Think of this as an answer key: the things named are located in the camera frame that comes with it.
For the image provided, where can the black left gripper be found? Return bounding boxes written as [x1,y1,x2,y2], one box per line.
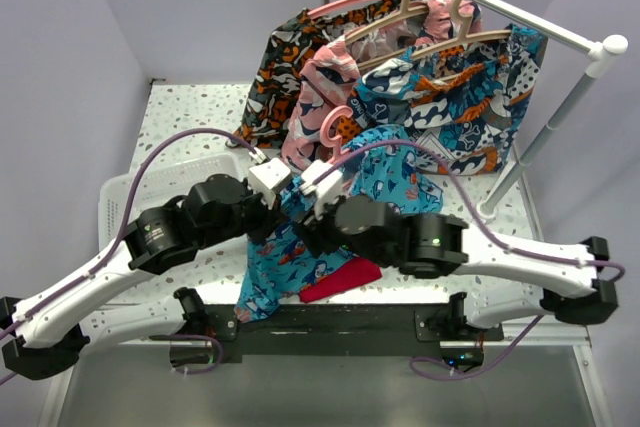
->
[199,176,290,249]

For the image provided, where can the blue shark print shorts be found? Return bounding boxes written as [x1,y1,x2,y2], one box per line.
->
[234,146,442,323]

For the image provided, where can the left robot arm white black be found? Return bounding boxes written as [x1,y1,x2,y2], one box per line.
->
[1,174,290,380]

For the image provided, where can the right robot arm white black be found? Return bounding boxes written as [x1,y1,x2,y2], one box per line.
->
[291,195,619,340]

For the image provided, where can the black orange camo shorts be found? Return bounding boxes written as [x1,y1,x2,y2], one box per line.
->
[235,0,401,148]

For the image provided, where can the beige hanger front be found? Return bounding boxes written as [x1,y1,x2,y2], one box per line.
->
[344,0,511,60]

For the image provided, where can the red folded cloth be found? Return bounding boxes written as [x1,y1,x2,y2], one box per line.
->
[298,257,382,303]

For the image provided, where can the white plastic basket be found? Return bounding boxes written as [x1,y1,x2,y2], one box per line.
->
[98,153,245,250]

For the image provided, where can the silver clothes rack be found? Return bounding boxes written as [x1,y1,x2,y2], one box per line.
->
[322,0,629,221]

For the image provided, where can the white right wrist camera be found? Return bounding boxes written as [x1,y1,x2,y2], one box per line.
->
[300,160,343,219]

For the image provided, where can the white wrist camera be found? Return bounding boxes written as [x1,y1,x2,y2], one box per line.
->
[300,160,343,219]
[247,147,293,209]

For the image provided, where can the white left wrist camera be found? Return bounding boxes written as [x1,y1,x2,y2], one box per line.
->
[247,147,293,209]

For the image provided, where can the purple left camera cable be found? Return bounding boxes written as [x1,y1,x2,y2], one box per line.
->
[0,129,264,383]

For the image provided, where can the purple camera cable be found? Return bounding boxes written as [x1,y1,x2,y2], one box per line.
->
[309,140,626,276]
[0,129,264,383]

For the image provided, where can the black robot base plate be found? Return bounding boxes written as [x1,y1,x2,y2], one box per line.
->
[149,302,505,366]

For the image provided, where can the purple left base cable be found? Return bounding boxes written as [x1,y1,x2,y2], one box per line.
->
[149,334,225,376]

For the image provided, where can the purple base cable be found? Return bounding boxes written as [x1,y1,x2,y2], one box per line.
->
[408,314,546,383]
[149,334,225,376]

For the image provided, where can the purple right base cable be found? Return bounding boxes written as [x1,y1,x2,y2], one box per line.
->
[408,314,546,383]

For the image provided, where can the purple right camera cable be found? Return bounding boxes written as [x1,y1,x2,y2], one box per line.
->
[309,140,626,276]

